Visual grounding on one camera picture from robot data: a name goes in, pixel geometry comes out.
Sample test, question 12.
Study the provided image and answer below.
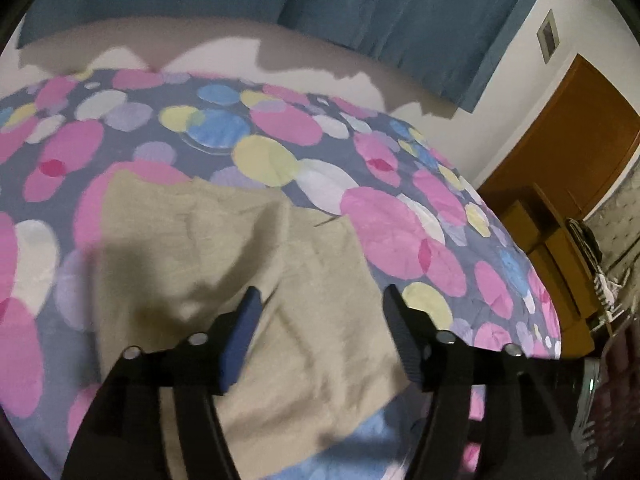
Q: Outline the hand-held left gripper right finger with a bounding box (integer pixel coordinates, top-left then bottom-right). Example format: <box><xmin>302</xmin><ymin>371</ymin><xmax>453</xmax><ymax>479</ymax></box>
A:
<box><xmin>382</xmin><ymin>284</ymin><xmax>587</xmax><ymax>480</ymax></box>

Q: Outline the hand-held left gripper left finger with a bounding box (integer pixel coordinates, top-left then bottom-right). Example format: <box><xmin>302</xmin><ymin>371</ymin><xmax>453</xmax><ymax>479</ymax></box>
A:
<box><xmin>60</xmin><ymin>286</ymin><xmax>264</xmax><ymax>480</ymax></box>

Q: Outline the beige flower-embroidered sweater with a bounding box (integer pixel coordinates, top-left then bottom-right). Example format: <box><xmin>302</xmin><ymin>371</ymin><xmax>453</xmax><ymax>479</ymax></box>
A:
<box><xmin>92</xmin><ymin>170</ymin><xmax>427</xmax><ymax>480</ymax></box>

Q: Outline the polka dot bedspread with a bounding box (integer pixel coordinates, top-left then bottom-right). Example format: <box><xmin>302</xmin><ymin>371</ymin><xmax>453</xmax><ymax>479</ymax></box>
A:
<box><xmin>0</xmin><ymin>67</ymin><xmax>563</xmax><ymax>480</ymax></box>

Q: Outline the wooden nightstand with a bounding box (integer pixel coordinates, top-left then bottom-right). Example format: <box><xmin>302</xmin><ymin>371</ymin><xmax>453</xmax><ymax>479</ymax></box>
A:
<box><xmin>499</xmin><ymin>182</ymin><xmax>610</xmax><ymax>359</ymax></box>

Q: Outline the dark cloth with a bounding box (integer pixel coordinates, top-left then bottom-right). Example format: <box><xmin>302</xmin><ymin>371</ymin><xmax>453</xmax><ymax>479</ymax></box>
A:
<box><xmin>565</xmin><ymin>216</ymin><xmax>607</xmax><ymax>273</ymax></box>

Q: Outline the grey quilted headboard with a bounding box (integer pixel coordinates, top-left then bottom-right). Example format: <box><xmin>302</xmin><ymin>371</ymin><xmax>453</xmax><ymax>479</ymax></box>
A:
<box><xmin>582</xmin><ymin>157</ymin><xmax>640</xmax><ymax>281</ymax></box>

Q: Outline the brown wooden door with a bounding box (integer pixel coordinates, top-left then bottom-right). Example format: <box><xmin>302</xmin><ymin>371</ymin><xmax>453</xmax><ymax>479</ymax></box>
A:
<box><xmin>476</xmin><ymin>53</ymin><xmax>640</xmax><ymax>221</ymax></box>

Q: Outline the grey wall plate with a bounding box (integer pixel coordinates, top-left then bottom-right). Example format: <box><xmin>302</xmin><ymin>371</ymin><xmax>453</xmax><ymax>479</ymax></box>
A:
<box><xmin>536</xmin><ymin>8</ymin><xmax>559</xmax><ymax>65</ymax></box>

